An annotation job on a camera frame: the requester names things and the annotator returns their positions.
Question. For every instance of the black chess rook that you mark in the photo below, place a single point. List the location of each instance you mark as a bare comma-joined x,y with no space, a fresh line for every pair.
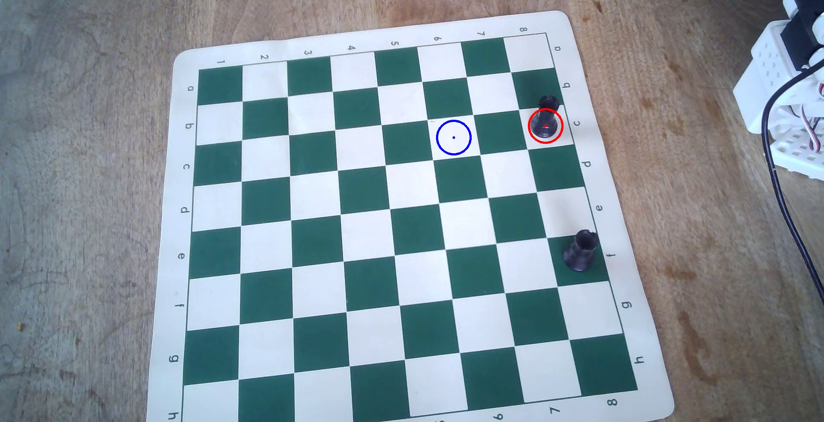
546,129
581,253

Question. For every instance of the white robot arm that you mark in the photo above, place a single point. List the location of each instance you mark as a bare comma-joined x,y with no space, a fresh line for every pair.
766,68

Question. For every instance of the green white chess mat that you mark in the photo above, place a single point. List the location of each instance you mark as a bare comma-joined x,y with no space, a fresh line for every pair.
367,229

